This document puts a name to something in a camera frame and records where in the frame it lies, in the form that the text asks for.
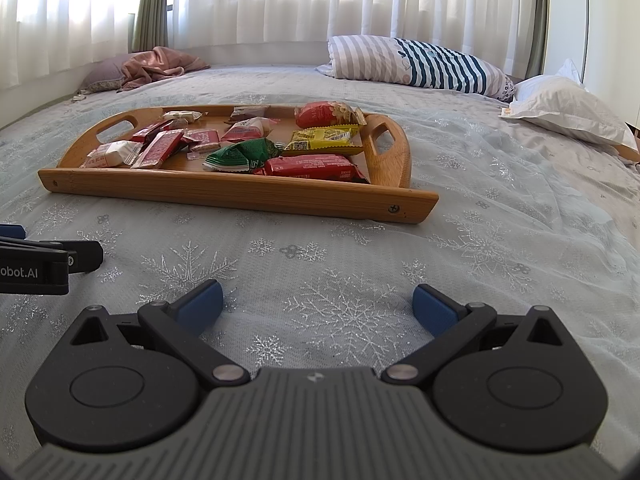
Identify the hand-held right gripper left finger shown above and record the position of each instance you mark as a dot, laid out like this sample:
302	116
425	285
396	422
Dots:
200	305

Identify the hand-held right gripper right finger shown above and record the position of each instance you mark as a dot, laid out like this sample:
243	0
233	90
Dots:
435	307

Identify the small red clear-ended packet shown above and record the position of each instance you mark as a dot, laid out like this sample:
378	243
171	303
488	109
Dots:
202	137

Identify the red nut snack packet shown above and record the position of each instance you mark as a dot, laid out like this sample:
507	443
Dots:
320	114

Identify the white pillow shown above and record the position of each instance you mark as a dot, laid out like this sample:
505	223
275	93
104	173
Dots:
560	105

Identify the small pale object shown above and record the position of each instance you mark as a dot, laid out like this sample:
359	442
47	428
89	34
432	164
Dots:
80	96

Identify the brown chocolate snack packet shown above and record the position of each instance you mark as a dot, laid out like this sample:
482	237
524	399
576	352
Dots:
247	112

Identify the blue striped pillow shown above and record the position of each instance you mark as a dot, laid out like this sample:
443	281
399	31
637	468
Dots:
400	62

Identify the wooden tray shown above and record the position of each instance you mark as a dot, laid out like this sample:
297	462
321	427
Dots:
225	192

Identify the green curtain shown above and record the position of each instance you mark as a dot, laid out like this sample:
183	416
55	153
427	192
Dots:
537	20
150	10

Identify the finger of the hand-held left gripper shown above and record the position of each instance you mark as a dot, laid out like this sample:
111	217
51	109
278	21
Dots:
85	257
12	231

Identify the long red snack bar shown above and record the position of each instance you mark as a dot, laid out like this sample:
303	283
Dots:
310	167

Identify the white sheer curtain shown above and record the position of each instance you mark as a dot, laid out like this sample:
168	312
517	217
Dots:
300	0

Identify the green snack packet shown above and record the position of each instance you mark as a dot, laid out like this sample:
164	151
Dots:
240	157

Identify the pink crumpled cloth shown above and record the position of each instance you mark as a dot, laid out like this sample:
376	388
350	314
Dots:
155	65

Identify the purple pillow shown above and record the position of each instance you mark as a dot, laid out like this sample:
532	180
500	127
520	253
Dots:
102	75

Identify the red patterned snack bar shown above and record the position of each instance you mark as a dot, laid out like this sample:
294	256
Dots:
160	150

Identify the wooden bed frame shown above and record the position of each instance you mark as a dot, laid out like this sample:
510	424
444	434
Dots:
631	154

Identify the yellow snack packet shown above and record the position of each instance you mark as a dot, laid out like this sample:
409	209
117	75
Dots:
320	140

